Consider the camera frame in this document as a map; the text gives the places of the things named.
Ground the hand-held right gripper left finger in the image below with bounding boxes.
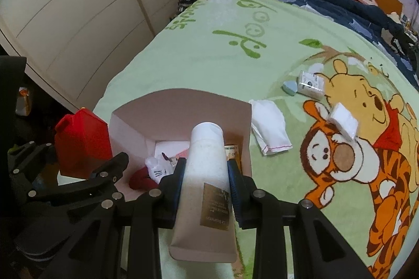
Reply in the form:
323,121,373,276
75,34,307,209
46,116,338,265
67,158,188,279

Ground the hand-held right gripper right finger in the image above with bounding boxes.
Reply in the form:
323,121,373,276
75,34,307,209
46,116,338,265
227,160,374,279

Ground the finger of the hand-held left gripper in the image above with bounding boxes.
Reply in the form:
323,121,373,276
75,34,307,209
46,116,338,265
8,151,130,212
8,141,58,168

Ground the white cream tube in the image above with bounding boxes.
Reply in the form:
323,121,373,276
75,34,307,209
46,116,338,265
168,122,238,263

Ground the small red box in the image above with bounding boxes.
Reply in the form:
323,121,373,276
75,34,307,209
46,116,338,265
54,107,113,178

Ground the white cardboard box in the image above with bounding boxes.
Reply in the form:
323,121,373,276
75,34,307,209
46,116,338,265
58,87,253,201

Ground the orange and white package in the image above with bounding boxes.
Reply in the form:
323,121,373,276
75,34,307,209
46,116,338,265
16,87,31,116

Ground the white cloth pouch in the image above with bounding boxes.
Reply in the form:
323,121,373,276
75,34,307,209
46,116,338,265
249,99,293,156

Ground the blue heart-shaped item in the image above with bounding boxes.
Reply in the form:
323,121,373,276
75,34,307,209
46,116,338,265
282,81,298,96

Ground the green cartoon printed blanket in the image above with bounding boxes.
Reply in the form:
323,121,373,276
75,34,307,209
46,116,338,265
57,0,419,279

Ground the white tissue packet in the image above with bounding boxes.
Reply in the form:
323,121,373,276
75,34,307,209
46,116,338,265
328,103,359,140

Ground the white box with round print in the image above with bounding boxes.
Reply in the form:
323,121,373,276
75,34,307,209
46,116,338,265
297,70,325,100

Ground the cream wardrobe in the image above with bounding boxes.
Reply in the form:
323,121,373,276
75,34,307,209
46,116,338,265
0,0,230,113

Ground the navy blue patterned blanket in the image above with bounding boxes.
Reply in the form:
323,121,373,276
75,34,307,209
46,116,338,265
214,0,419,86

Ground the dark clothes pile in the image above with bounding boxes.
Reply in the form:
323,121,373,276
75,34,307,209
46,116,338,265
389,30,419,60

